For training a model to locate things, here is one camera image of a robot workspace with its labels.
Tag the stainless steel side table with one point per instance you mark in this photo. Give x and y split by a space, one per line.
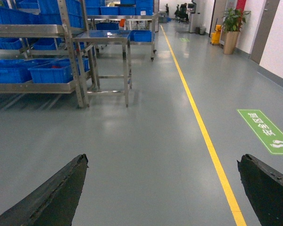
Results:
108 37

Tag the tall potted plant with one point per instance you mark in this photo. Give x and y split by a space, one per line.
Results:
233 20

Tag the black office chair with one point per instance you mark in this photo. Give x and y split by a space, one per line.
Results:
181 12

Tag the steel cart with bins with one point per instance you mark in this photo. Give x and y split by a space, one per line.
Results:
138 16

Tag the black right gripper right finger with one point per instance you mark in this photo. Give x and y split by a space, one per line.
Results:
263 186

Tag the green floor sign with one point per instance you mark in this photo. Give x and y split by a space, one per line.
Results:
266 131

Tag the steel shelf rack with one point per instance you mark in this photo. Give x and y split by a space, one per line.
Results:
39 50

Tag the blue bin with red wrap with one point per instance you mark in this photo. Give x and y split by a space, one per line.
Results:
58 71

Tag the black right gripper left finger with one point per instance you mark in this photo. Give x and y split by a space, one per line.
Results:
54 202

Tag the blue bin bottom shelf left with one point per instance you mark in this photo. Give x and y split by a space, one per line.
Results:
16 72

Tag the yellow mop bucket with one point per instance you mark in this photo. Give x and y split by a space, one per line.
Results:
215 36

